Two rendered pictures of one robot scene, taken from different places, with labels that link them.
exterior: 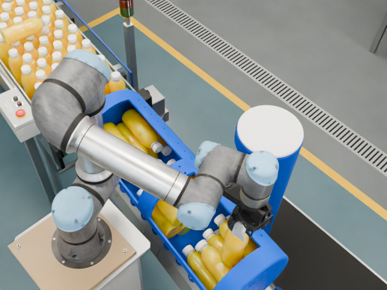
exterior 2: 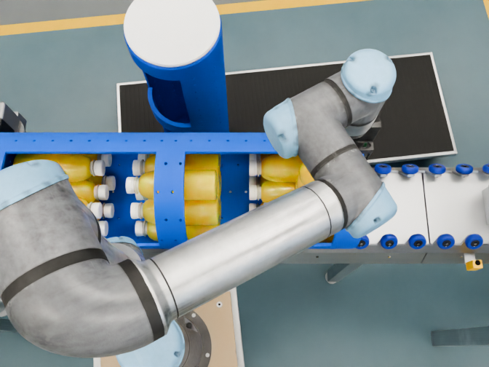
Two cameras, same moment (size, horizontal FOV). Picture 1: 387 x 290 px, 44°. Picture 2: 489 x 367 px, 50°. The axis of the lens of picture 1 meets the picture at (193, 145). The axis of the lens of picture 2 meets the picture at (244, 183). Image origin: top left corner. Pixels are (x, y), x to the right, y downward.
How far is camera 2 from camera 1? 62 cm
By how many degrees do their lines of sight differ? 28
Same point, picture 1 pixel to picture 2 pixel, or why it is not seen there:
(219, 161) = (323, 122)
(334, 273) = not seen: hidden behind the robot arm
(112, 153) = (228, 266)
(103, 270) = (227, 346)
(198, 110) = (14, 76)
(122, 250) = (215, 306)
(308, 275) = not seen: hidden behind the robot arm
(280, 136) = (190, 20)
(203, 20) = not seen: outside the picture
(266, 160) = (372, 62)
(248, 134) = (158, 51)
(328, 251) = (282, 84)
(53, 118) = (108, 326)
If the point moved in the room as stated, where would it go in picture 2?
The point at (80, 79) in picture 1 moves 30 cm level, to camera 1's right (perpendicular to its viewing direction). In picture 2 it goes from (57, 228) to (242, 38)
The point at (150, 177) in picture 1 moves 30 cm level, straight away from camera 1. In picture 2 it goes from (297, 235) to (97, 118)
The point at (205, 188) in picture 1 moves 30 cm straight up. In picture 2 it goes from (355, 171) to (434, 45)
